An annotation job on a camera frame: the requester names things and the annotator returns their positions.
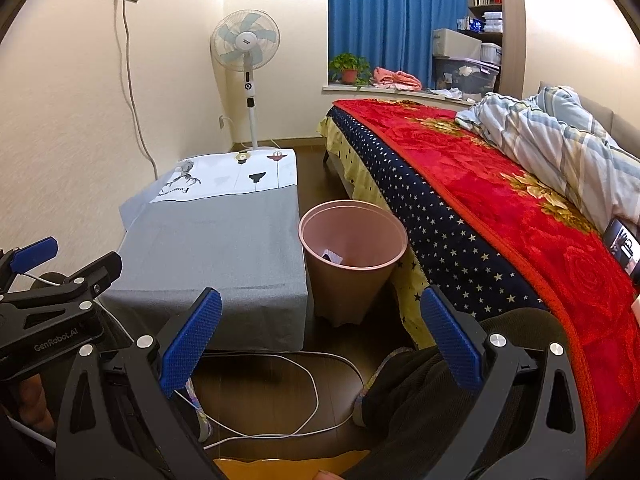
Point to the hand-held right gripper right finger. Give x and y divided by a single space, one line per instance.
447 340

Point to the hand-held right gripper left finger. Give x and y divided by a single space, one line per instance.
192 342

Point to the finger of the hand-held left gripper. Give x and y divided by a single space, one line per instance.
75 282
35 252

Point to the pink plastic trash bin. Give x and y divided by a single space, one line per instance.
350 285

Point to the person's left hand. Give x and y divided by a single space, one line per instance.
32 400

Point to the floral slipper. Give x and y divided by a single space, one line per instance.
202 420
380 365

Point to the person's right leg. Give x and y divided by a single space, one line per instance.
425 410

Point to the grey white printed tablecloth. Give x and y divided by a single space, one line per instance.
215 250

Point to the red floral blanket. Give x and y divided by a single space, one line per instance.
500 220

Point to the navy star blanket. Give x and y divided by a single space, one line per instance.
425 210

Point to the small dark white scrap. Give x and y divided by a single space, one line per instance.
331 256

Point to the yellow cloth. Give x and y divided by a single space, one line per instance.
280 467

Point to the grey bed base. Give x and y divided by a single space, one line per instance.
342 175

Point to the black smartphone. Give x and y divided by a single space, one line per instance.
625 245

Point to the blue striped quilt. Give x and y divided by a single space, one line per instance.
560 140

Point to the white cloth on sill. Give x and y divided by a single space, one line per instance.
447 92

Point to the translucent blue storage box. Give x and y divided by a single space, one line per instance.
465 77

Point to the pink folded clothes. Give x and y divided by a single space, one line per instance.
395 79

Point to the potted green plant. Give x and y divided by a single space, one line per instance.
350 76

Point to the grey headboard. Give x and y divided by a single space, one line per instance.
625 120

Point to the white lidded container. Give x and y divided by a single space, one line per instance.
491 54

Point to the white standing fan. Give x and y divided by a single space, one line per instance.
245 40

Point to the grey storage box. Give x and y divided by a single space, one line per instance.
455 42

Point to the wooden bookshelf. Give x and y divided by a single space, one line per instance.
512 35

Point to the blue white packet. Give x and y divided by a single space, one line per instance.
472 23

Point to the blue curtain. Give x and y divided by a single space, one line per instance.
390 15

